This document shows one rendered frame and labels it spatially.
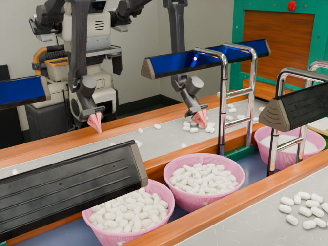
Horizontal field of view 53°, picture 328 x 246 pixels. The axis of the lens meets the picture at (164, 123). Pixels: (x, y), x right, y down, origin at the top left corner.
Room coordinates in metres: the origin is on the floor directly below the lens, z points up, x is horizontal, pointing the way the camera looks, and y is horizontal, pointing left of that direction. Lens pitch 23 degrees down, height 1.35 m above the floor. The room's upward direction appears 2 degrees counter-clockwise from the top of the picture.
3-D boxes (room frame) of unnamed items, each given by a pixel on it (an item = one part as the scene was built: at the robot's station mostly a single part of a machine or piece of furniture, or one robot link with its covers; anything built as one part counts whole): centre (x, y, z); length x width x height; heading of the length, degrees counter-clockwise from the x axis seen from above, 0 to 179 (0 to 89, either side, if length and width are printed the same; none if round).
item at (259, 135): (1.19, -0.50, 0.72); 0.27 x 0.27 x 0.10
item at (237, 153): (1.26, -0.24, 0.90); 0.20 x 0.19 x 0.45; 123
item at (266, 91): (1.62, -0.54, 0.83); 0.30 x 0.06 x 0.07; 33
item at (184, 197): (0.95, -0.13, 0.72); 0.27 x 0.27 x 0.10
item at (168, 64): (1.33, -0.20, 1.08); 0.62 x 0.08 x 0.07; 123
